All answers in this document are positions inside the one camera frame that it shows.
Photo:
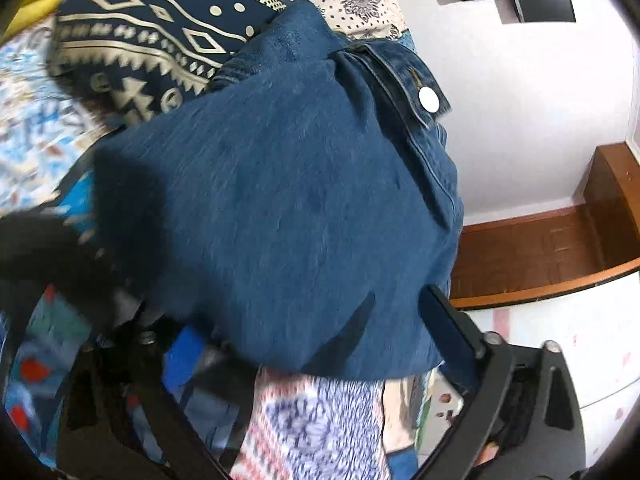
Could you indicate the brown wooden door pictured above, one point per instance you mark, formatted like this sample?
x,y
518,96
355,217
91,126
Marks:
x,y
610,185

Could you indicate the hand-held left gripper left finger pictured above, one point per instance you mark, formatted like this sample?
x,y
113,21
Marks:
x,y
182,360

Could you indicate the frosted glass sliding door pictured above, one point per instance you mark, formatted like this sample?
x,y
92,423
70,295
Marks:
x,y
575,320

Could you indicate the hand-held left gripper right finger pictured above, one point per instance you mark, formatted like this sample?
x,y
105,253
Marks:
x,y
440,320

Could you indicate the colourful printed bedsheet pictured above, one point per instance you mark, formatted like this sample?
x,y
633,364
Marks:
x,y
310,425

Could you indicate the patchwork quilt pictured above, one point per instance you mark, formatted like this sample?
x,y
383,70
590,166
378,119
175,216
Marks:
x,y
150,35

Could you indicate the blue denim jeans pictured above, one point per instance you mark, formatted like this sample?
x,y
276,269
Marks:
x,y
280,200

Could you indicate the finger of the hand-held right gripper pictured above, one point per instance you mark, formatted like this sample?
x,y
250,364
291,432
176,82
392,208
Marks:
x,y
55,255

